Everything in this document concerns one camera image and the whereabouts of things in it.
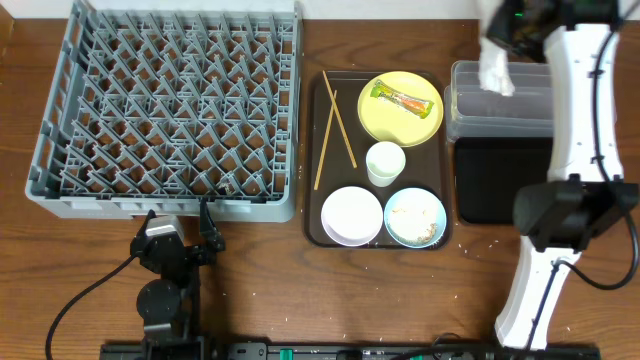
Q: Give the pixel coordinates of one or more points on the yellow round plate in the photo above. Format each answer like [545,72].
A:
[386,121]

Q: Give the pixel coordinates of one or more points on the dark brown serving tray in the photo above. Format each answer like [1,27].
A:
[427,164]

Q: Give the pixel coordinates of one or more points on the light blue round bowl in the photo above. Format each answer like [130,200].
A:
[421,199]

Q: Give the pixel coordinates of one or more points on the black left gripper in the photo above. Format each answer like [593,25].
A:
[212,241]

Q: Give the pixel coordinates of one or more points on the white round bowl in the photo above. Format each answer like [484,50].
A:
[351,216]

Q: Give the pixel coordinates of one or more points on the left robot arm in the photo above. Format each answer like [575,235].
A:
[170,305]

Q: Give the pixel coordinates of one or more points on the black rectangular waste tray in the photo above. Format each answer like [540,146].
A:
[489,171]

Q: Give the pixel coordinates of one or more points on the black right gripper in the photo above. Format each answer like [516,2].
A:
[498,30]

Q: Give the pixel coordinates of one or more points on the green orange snack wrapper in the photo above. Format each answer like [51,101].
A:
[419,107]

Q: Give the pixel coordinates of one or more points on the clear plastic waste bin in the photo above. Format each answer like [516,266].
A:
[471,111]

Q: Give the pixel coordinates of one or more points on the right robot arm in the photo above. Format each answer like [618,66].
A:
[585,192]

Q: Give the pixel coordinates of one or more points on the wooden chopstick, lower left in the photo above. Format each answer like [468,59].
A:
[324,147]

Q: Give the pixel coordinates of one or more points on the grey plastic dish rack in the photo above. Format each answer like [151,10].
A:
[171,110]

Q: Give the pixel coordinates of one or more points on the white plastic cup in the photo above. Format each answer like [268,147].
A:
[384,163]

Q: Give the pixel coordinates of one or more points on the rice food scraps pile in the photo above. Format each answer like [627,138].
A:
[412,226]

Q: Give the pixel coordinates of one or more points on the wooden chopstick, long diagonal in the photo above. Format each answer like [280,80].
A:
[335,108]

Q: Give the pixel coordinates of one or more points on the white paper napkin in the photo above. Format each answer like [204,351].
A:
[493,69]

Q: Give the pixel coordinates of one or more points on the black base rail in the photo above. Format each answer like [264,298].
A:
[262,351]

